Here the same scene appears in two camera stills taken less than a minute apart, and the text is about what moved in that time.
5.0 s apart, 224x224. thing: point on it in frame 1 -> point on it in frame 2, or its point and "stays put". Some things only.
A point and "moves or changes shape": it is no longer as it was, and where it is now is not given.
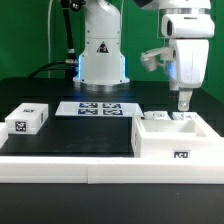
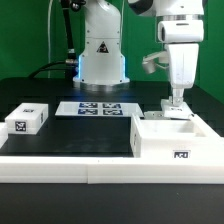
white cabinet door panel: (186, 116) moves or changes shape
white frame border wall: (63, 169) stays put
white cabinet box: (174, 139) stays put
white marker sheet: (99, 108) stays put
